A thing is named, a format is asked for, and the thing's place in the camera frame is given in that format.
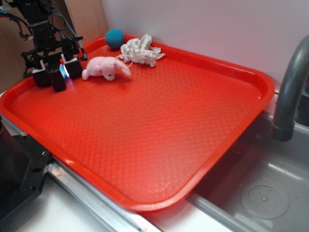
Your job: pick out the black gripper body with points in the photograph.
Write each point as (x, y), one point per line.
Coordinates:
(65, 49)

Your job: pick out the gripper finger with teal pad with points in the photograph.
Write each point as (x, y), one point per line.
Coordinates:
(41, 76)
(72, 66)

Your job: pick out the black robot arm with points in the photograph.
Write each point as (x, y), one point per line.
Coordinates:
(37, 24)

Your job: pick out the brown wooden panel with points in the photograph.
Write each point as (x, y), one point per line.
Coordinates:
(88, 19)

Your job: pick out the pink plush bunny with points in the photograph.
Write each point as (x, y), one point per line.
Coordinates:
(107, 67)

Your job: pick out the teal crocheted ball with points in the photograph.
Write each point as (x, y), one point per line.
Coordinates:
(114, 38)

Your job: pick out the crumpled white paper towel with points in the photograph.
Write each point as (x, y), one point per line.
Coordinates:
(139, 50)

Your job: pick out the red plastic tray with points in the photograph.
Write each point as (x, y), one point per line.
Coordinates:
(146, 140)

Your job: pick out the dark grey faucet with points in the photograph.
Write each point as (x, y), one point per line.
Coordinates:
(293, 100)

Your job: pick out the grey sink basin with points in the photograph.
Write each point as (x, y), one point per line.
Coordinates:
(259, 185)

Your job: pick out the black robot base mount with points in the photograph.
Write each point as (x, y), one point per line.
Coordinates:
(23, 165)

